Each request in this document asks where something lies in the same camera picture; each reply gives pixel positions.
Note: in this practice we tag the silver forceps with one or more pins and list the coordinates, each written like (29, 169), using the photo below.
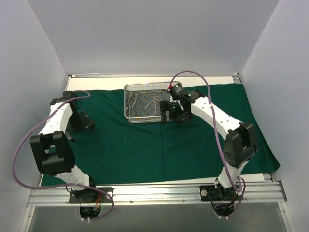
(132, 100)

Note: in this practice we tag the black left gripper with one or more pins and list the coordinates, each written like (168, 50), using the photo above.
(87, 121)

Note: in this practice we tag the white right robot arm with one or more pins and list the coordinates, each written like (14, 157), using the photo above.
(236, 140)

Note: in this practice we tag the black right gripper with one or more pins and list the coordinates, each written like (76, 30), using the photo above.
(164, 111)

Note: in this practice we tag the aluminium frame rail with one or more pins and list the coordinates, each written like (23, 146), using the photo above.
(256, 192)

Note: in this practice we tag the metal mesh instrument tray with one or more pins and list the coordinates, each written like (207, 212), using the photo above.
(146, 90)

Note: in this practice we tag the green surgical cloth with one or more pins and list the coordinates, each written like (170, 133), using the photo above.
(118, 152)

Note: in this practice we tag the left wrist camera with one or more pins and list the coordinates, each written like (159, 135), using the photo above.
(69, 94)

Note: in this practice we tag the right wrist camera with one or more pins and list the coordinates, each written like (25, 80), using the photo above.
(176, 91)

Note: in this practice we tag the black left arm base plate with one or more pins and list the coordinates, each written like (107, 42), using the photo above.
(90, 196)

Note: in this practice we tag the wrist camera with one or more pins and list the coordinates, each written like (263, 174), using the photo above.
(69, 94)
(176, 91)

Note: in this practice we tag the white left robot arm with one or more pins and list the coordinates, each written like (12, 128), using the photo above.
(51, 147)

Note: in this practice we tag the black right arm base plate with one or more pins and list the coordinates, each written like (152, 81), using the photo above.
(217, 193)

